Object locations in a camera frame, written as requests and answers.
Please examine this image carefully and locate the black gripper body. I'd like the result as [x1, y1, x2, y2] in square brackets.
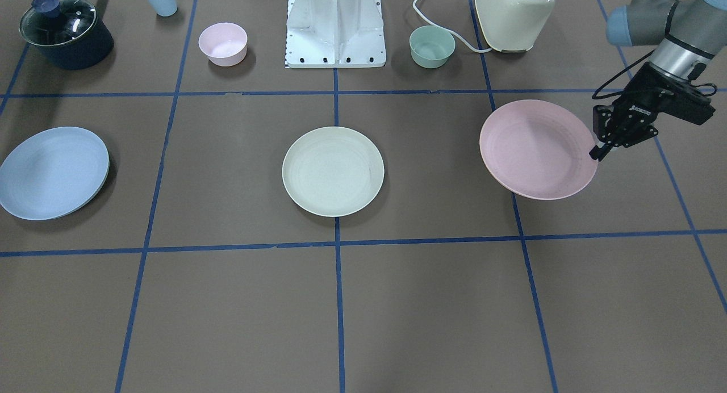
[593, 62, 716, 149]

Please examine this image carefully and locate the pink plate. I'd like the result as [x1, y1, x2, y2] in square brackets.
[479, 99, 598, 200]

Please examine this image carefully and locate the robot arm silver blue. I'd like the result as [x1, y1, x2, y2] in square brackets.
[590, 0, 726, 162]

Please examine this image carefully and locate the cream toaster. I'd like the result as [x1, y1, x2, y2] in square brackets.
[444, 0, 556, 53]

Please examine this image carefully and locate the green bowl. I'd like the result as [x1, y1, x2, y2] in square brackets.
[408, 26, 456, 69]

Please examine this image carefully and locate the cream plate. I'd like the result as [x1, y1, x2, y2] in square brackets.
[281, 126, 385, 218]

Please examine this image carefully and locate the pink bowl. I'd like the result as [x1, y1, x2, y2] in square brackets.
[198, 22, 248, 67]

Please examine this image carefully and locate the light blue plate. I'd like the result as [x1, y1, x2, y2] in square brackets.
[1, 127, 111, 220]

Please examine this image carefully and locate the dark blue pot with lid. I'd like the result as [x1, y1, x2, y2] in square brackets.
[19, 0, 115, 70]

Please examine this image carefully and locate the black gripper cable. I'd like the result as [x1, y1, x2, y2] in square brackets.
[592, 49, 717, 101]

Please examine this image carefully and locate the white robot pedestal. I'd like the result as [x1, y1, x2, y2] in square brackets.
[285, 0, 387, 69]

